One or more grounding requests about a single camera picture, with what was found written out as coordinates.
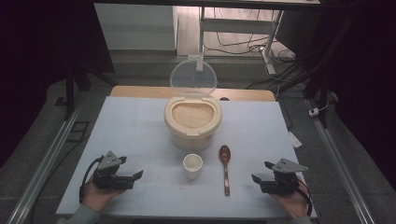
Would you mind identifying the beige rice container clear lid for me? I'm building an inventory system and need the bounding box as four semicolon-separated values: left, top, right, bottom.
163;55;223;152

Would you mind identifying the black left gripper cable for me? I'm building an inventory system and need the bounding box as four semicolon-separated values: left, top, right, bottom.
78;156;104;204

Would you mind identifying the white cabinet panel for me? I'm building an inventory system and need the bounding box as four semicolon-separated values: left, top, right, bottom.
93;3;178;51

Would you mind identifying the white paper label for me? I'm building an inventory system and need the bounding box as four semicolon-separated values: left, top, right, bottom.
288;131;303;148

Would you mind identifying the black metal stand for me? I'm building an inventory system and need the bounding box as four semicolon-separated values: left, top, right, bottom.
54;60;118;120

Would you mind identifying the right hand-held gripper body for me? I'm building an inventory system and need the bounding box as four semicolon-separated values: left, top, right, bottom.
260;158;310;195

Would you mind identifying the tangle of floor cables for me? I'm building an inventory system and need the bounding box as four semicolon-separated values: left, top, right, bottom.
204;8;297;64

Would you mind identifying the white adapter with cable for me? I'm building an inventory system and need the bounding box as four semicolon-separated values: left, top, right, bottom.
308;100;331;118

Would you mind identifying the white cup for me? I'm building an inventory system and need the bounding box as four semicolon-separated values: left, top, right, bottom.
182;153;204;180

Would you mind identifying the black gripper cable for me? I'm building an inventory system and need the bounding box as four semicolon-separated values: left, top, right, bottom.
78;156;104;204
295;178;313;217

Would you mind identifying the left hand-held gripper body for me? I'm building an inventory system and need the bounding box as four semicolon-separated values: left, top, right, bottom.
92;150;135;191

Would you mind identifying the person's left hand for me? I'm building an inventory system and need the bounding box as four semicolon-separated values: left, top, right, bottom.
81;180;125;213

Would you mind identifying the white desk frame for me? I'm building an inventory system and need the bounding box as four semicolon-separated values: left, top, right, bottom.
195;6;285;76

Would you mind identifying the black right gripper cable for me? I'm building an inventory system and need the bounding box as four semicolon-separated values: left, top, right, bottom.
295;178;313;217

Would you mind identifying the brown wooden spoon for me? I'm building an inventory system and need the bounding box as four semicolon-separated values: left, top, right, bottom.
219;145;232;197

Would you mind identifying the white table mat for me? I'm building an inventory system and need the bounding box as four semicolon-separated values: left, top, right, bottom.
55;96;318;218

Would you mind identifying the aluminium rail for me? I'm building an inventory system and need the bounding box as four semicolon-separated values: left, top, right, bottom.
306;99;376;224
6;102;82;224

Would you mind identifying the person's right hand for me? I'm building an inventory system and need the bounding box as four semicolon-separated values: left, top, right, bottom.
270;176;311;219

